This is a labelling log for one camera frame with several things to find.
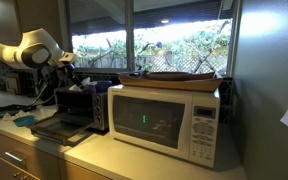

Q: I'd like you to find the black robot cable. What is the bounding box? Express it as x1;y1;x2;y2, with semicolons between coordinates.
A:
0;70;65;114

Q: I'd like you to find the wooden tray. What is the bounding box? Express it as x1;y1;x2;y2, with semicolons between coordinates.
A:
118;71;223;92

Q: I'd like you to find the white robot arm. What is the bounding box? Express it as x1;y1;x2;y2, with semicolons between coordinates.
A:
0;28;82;87

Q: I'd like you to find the white paper towel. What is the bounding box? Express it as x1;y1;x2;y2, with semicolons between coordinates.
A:
70;77;97;92

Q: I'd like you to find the silver drawer handle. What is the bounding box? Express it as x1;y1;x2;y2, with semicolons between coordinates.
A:
4;152;25;162

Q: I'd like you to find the toaster oven glass door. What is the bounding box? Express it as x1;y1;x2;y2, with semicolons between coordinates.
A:
28;112;94;146

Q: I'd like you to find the silver toaster oven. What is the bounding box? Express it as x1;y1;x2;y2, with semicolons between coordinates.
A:
56;88;108;130

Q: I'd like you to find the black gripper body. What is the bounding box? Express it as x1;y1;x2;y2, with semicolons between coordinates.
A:
56;64;81;85

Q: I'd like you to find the blue plastic bowl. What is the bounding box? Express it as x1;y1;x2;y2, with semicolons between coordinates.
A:
95;81;112;92

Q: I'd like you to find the white microwave oven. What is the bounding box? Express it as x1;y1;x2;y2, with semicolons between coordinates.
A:
108;85;220;168

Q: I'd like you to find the small blue dish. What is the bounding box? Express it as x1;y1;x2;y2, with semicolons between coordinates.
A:
14;115;35;127

